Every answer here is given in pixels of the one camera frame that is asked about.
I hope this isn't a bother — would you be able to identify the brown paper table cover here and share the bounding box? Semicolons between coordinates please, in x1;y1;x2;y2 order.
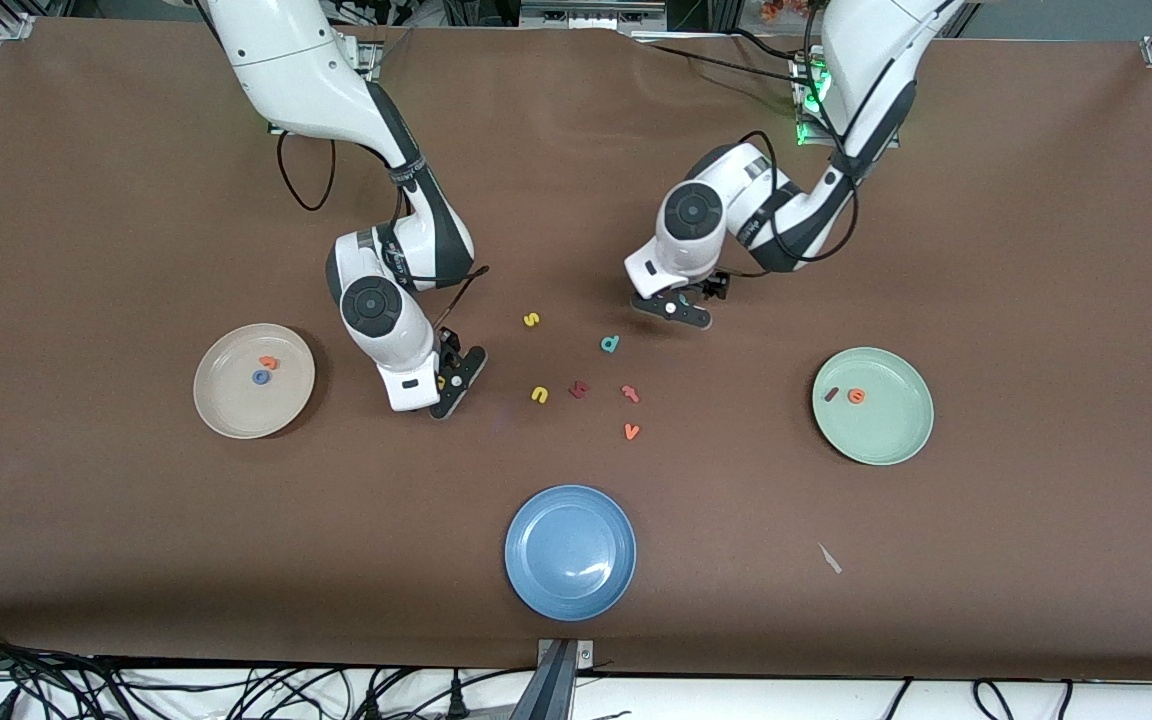
0;18;1152;683

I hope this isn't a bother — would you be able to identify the beige brown plate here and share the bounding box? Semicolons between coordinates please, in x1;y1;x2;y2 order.
193;323;317;440

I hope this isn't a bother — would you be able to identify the green plate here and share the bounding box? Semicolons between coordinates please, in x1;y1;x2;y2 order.
812;347;935;467

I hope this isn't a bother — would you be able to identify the blue plate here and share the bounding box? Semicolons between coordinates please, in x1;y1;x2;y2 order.
504;485;637;622

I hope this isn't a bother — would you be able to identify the silver equipment box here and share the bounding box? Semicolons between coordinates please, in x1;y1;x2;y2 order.
519;0;669;31

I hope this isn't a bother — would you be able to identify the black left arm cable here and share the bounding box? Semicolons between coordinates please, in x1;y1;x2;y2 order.
731;0;862;277

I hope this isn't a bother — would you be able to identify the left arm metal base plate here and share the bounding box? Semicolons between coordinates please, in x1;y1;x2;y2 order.
791;45;903;150

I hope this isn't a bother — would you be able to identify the black base cable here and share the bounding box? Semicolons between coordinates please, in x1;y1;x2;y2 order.
634;28;822;93

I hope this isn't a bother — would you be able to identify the silver mounting bracket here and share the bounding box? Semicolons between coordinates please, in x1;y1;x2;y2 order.
536;638;595;669

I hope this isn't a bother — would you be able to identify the grey camera pole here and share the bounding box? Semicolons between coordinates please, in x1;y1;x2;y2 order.
511;640;577;720

